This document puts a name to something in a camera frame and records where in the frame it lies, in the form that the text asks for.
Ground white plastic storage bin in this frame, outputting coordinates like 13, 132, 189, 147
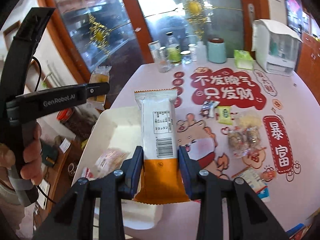
73, 106, 163, 230

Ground white squeeze bottle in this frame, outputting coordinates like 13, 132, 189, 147
196, 41, 207, 64

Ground red lid jar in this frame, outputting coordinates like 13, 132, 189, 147
56, 107, 81, 131

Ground wooden cabinet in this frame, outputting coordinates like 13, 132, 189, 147
296, 32, 320, 103

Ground teal canister brown lid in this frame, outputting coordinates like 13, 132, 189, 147
207, 37, 227, 64

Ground yellow cake snack packet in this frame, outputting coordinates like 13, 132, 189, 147
87, 66, 112, 111

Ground clear bottle green label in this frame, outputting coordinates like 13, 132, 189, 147
166, 31, 181, 66

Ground white and blue snack pack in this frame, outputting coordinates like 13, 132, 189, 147
239, 167, 270, 203

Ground small glass jar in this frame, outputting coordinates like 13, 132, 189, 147
180, 50, 192, 64

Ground clear bag nut snacks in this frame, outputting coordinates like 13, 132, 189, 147
227, 126, 261, 158

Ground white water dispenser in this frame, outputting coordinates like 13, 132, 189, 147
251, 19, 302, 76

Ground stack of books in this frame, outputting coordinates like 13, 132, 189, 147
286, 223, 311, 240

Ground drinking glass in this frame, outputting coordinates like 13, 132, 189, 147
157, 56, 171, 73

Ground small white pill bottle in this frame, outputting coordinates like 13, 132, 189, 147
188, 43, 197, 62

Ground white and orange snack pack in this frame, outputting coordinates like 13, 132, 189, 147
135, 89, 189, 205

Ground dark brown candy packet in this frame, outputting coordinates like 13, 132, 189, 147
199, 101, 220, 118

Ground white carton box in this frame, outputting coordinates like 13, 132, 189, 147
148, 40, 161, 62

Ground green tissue pack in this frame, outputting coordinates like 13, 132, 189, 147
234, 50, 254, 70

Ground person's left hand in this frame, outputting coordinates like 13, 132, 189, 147
1, 124, 43, 189

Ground pink printed table mat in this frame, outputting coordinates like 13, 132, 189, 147
72, 57, 320, 240

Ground clear bag yellow puffs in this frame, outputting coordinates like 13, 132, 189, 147
235, 111, 262, 129

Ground red cartoon snack pack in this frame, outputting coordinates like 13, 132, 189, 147
81, 167, 95, 180

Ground green snack packet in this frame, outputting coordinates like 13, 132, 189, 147
216, 106, 233, 125

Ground pink white barcode snack pack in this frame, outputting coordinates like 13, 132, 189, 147
95, 148, 129, 178

